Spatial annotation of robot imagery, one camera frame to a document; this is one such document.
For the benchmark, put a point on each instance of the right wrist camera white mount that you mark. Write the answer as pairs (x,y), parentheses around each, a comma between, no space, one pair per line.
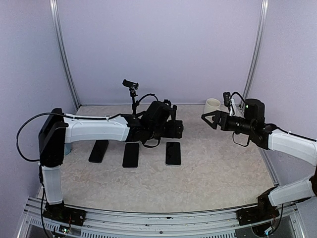
(229,102)

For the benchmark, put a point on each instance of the aluminium frame post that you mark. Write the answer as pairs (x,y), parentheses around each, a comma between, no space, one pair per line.
(63,54)
(257,47)

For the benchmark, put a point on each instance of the left aluminium frame post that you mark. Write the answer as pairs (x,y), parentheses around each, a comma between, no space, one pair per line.
(63,54)

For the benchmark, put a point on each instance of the purple phone black screen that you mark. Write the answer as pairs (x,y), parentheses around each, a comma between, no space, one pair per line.
(131,155)

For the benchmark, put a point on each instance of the front aluminium frame rail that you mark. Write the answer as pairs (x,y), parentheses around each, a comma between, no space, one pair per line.
(99,223)

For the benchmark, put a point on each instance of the white ceramic mug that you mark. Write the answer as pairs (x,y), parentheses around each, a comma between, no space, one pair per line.
(211,105)

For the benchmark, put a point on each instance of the tall black phone stand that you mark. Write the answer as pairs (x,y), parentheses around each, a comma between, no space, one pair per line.
(132,88)

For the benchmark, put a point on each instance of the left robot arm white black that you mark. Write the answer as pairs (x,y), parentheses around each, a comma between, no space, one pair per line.
(157,122)

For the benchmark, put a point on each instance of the light blue cup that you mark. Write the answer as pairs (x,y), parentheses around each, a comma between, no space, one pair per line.
(67,148)

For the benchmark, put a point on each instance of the blue phone black screen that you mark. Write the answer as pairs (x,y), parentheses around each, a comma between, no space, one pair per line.
(98,152)

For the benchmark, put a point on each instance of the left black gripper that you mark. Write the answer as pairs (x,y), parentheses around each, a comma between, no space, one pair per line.
(172,133)

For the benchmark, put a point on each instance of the right aluminium frame post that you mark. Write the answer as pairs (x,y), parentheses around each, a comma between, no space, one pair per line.
(257,47)

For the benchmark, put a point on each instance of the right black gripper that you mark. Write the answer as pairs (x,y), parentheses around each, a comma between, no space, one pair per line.
(217,118)

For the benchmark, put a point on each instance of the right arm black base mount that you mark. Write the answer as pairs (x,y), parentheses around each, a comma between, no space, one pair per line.
(264,210)

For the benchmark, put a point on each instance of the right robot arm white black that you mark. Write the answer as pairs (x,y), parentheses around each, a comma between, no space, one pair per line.
(269,136)

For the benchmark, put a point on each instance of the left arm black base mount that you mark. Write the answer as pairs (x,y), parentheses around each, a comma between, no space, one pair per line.
(64,214)

